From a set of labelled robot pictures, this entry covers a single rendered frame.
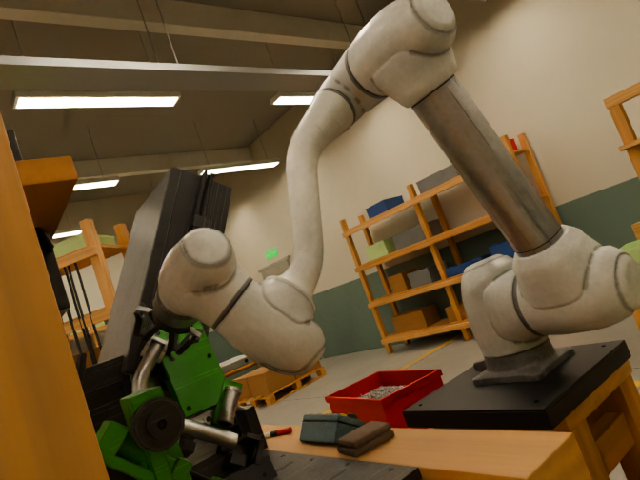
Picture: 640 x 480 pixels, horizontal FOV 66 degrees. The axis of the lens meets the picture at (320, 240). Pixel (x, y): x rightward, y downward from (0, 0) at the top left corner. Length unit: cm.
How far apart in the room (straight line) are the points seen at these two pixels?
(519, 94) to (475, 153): 564
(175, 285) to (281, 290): 16
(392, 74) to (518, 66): 571
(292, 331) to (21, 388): 42
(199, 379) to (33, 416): 72
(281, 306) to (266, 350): 7
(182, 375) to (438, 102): 77
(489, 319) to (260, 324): 60
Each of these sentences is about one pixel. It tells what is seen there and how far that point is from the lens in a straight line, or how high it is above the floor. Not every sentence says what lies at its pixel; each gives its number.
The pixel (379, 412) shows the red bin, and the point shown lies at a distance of 133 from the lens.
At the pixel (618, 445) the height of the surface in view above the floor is 71.
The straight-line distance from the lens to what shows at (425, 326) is 728.
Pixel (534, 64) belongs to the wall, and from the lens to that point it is 657.
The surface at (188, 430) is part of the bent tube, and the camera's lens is 108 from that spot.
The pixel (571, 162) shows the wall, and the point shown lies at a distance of 639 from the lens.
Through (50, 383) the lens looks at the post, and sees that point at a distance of 46.
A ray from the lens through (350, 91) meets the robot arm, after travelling 105.
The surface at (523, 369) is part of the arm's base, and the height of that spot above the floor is 91.
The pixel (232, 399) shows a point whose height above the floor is 107.
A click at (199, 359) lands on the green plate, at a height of 117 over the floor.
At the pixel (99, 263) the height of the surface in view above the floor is 196.
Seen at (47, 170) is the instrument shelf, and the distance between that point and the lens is 82.
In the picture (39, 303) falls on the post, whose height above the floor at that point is 129.
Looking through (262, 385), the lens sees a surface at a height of 29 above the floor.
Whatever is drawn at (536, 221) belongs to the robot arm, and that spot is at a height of 121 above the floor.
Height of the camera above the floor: 122
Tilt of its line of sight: 6 degrees up
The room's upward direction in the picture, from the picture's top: 20 degrees counter-clockwise
